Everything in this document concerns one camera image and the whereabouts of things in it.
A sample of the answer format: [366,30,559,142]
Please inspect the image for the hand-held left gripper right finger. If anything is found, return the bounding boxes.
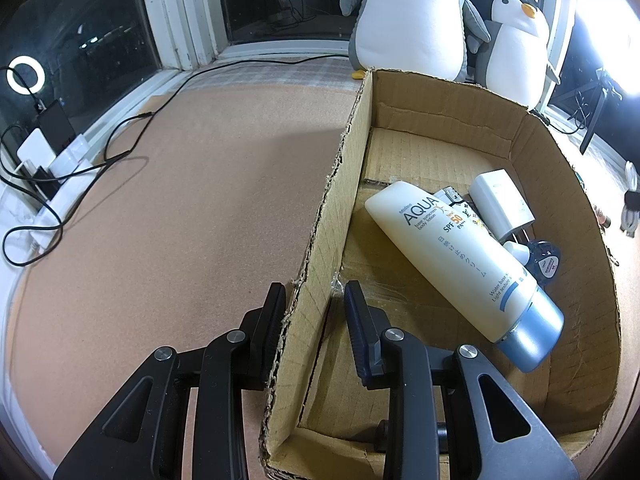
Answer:
[344,280,581,480]

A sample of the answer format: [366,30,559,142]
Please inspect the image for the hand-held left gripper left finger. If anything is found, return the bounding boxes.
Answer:
[52,282,288,480]

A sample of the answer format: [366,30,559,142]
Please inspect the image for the cardboard box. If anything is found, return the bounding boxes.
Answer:
[257,67,623,480]

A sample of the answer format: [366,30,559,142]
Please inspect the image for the white lotion tube blue cap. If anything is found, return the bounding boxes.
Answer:
[364,181,566,373]

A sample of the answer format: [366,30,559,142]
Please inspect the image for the small white bottle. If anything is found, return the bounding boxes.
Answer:
[502,241,531,263]

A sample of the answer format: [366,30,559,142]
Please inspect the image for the white charger adapter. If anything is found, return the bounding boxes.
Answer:
[468,170,536,241]

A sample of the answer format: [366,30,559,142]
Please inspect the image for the white power strip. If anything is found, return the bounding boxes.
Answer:
[25,135,108,251]

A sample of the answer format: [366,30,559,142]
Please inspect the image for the white charger plug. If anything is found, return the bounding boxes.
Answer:
[16,130,55,166]

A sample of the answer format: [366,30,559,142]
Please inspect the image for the large penguin plush toy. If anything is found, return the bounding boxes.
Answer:
[341,0,493,83]

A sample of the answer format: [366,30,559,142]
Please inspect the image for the black power adapter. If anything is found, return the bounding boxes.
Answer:
[35,100,78,148]

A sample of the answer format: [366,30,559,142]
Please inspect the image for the black light tripod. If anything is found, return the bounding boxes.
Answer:
[580,67,621,156]

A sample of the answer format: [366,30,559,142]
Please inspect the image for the small penguin plush toy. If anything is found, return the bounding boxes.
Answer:
[475,0,561,108]

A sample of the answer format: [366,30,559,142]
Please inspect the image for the long black cable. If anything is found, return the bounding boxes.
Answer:
[2,50,358,268]

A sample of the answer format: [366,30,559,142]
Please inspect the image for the white window frame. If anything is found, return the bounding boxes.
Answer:
[85,0,581,146]

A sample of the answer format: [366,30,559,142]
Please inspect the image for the ring light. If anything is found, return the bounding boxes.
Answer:
[572,0,640,106]

